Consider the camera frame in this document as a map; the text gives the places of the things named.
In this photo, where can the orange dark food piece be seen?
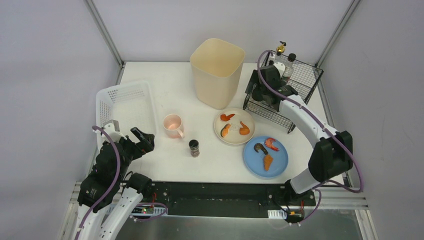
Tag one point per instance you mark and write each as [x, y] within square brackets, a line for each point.
[225, 130]

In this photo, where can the orange fried food piece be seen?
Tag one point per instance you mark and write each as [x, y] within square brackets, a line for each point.
[267, 161]

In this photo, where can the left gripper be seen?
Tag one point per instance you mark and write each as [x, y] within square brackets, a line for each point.
[135, 145]

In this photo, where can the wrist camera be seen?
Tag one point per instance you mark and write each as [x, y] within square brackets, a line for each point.
[278, 65]
[111, 128]

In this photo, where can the black wire basket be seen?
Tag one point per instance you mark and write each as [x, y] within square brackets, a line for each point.
[303, 81]

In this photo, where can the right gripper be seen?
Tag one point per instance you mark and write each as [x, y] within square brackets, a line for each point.
[260, 84]

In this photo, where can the beige plastic bin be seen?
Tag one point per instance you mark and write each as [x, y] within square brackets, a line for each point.
[216, 68]

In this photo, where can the red shrimp toy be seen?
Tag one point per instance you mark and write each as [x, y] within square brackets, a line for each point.
[269, 143]

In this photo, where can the soy sauce bottle red label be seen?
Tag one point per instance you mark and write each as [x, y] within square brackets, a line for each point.
[289, 69]

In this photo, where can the orange food piece top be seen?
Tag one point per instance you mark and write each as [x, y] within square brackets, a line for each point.
[225, 118]

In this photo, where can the pink mug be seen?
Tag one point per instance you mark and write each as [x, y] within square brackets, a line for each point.
[173, 125]

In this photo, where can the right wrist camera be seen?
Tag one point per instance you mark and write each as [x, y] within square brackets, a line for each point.
[278, 65]

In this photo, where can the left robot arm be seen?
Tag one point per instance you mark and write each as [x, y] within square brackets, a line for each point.
[103, 204]

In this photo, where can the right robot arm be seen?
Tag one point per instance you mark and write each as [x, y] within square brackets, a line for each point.
[332, 149]

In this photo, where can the clear glass bottle gold cap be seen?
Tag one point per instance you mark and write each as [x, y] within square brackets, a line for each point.
[278, 57]

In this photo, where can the white plastic basket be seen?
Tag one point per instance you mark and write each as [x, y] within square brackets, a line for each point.
[131, 104]

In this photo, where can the blue plate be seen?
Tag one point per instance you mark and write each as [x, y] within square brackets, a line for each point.
[254, 160]

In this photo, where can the beige plate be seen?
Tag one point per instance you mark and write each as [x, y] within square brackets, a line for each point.
[234, 137]

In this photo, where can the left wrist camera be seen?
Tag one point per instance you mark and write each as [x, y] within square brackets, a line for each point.
[111, 128]

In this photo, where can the dark curved food piece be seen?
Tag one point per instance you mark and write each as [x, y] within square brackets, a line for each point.
[259, 147]

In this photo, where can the orange curved food piece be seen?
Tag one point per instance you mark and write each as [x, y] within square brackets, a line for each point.
[244, 129]

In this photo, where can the small dark spice jar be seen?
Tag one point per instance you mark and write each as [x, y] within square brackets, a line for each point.
[194, 148]

